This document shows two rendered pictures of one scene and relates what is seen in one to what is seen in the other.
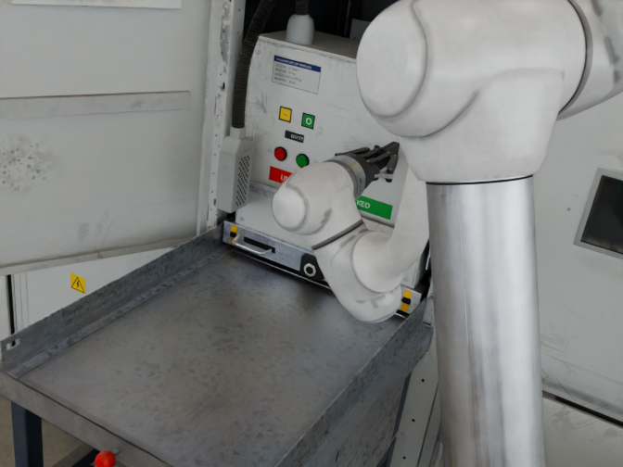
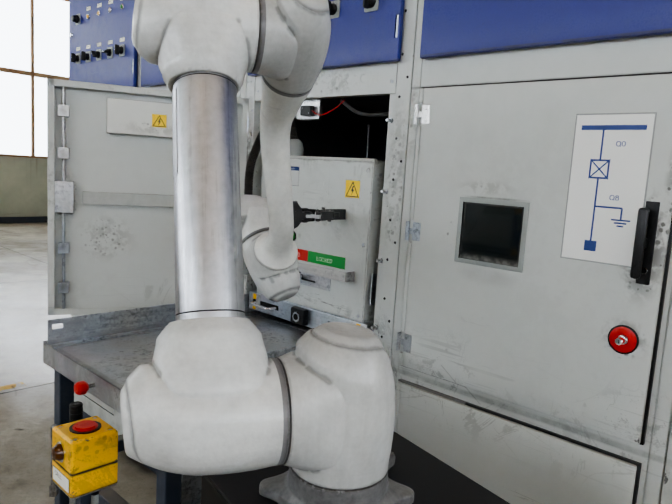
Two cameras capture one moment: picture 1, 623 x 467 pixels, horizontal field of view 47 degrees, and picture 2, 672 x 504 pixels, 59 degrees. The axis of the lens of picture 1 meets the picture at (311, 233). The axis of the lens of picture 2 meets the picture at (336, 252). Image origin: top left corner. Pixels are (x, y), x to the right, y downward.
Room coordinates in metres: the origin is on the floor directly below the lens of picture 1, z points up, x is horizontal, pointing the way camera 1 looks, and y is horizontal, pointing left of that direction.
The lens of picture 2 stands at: (-0.22, -0.66, 1.35)
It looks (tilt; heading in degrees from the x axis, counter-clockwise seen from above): 8 degrees down; 17
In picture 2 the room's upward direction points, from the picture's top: 4 degrees clockwise
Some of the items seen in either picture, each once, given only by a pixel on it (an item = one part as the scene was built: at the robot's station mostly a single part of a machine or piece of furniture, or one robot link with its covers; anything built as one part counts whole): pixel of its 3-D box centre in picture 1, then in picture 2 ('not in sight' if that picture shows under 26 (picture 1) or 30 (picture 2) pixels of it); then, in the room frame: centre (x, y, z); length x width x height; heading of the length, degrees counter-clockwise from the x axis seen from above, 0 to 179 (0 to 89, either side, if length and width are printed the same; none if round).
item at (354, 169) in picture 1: (339, 181); not in sight; (1.21, -0.04, 1.23); 0.09 x 0.06 x 0.09; 64
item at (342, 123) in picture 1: (331, 166); (308, 236); (1.51, -0.02, 1.15); 0.48 x 0.01 x 0.48; 64
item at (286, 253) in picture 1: (320, 262); (307, 314); (1.52, -0.03, 0.89); 0.54 x 0.05 x 0.06; 64
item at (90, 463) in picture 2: not in sight; (84, 455); (0.56, 0.01, 0.85); 0.08 x 0.08 x 0.10; 64
